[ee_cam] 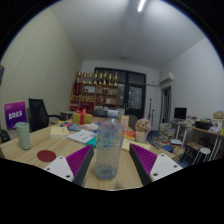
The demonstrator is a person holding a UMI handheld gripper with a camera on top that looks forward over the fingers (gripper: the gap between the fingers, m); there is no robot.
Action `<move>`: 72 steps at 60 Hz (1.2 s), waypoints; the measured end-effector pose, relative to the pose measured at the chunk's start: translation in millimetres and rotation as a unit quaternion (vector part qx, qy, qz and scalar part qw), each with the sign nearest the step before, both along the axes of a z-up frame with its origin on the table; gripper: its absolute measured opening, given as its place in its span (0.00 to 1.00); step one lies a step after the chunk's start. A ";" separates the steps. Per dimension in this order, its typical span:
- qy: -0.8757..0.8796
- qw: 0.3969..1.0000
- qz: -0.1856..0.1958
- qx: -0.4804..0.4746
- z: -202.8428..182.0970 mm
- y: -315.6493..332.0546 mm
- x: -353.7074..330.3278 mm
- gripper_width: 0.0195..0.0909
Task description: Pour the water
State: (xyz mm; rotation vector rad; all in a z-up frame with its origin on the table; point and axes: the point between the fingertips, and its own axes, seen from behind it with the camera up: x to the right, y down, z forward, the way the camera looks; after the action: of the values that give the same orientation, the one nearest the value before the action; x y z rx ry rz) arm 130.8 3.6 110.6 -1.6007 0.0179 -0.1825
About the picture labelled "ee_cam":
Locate long ceiling light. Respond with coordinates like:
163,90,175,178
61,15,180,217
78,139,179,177
137,0,147,13

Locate clear plastic water bottle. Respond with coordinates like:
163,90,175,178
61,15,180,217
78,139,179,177
93,109,125,181

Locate thick yellow notepad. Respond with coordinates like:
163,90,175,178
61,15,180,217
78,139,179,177
49,125,70,139

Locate pale green ribbed cup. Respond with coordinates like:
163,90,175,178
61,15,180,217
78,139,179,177
14,121,32,151

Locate grey armchair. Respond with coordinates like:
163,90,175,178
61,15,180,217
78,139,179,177
128,114,140,132

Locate purple sign board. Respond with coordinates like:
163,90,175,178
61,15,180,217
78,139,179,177
3,101,28,131

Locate dark glass door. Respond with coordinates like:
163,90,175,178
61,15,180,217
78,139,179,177
94,67,147,120

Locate black office chair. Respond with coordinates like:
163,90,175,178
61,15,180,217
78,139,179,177
28,98,63,133

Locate flat yellow book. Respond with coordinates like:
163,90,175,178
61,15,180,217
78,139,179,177
121,138,152,153

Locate computer monitor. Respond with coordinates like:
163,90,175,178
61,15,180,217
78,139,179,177
173,106,188,121

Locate white booklet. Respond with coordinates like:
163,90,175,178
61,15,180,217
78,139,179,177
67,129,98,145

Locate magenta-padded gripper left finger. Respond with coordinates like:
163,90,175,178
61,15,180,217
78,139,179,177
43,144,95,187

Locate wooden shelf unit with trophies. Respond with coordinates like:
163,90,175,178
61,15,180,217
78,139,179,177
69,70,119,114

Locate orange book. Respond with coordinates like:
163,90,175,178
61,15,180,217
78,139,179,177
123,129,137,141

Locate low wooden bench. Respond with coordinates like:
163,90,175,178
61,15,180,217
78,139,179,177
184,141,202,158

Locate flat round red coaster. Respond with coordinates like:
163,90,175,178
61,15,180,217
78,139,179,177
36,149,57,163

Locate pink flowers in white pot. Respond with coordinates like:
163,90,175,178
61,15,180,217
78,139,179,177
134,118,152,144

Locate long wooden side desk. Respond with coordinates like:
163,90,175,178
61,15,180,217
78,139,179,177
169,118,224,161

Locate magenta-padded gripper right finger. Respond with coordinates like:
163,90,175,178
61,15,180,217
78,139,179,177
129,143,184,186

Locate yellow gift box red ribbon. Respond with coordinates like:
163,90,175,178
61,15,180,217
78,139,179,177
71,108,94,126

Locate small orange carton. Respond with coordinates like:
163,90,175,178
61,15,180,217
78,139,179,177
119,114,130,131

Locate white round stool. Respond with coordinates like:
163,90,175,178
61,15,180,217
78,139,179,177
194,147,212,164

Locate black microphone stand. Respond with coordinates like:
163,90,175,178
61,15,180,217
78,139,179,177
147,98,155,125

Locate white wall air conditioner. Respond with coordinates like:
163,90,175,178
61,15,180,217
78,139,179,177
159,72,175,86

